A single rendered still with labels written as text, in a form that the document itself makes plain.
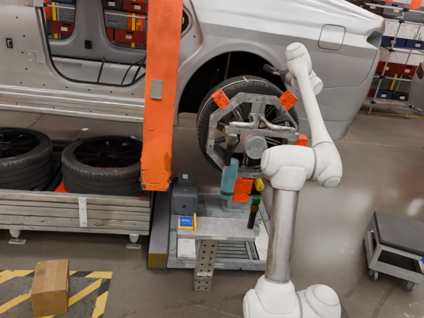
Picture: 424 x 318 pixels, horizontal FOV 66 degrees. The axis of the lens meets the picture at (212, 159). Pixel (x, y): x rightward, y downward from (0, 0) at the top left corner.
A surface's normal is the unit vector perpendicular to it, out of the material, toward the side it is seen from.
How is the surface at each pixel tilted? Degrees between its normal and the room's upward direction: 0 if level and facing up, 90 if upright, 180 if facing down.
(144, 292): 0
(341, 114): 90
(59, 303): 90
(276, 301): 63
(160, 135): 90
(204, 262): 90
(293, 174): 72
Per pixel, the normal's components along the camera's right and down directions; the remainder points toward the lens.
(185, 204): 0.09, 0.43
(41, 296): 0.30, 0.44
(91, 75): 0.15, -0.16
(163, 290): 0.13, -0.90
